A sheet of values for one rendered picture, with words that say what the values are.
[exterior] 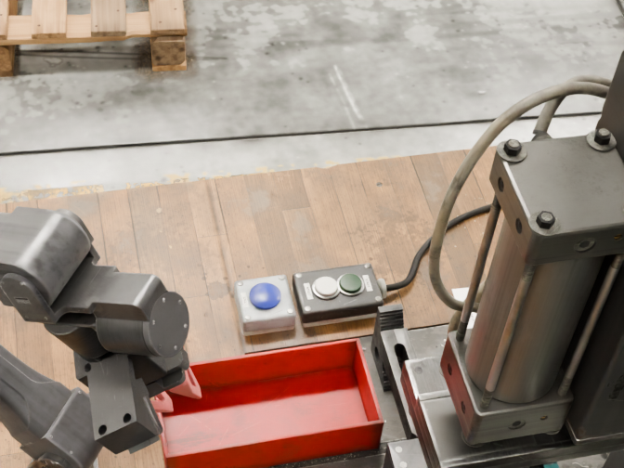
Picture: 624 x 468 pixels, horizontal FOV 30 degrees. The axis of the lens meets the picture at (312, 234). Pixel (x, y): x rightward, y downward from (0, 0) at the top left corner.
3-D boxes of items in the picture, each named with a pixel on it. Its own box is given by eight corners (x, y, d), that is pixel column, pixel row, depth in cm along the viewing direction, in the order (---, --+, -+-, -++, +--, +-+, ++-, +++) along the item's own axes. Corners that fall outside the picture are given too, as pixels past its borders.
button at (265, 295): (246, 292, 149) (246, 283, 147) (277, 288, 150) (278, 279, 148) (252, 318, 146) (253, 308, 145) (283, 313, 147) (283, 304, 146)
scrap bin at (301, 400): (153, 396, 140) (151, 368, 136) (354, 365, 145) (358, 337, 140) (167, 484, 133) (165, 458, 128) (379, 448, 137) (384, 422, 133)
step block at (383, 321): (370, 348, 147) (378, 306, 140) (393, 345, 147) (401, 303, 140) (383, 392, 143) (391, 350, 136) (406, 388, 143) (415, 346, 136)
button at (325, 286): (311, 287, 150) (312, 278, 148) (333, 284, 151) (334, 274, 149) (317, 305, 148) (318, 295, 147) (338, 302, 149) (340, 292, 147)
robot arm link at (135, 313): (206, 306, 104) (149, 208, 97) (162, 381, 99) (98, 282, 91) (106, 300, 110) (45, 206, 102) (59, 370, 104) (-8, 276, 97)
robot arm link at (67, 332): (151, 310, 106) (109, 274, 101) (129, 367, 104) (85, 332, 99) (93, 306, 110) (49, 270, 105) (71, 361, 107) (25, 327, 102)
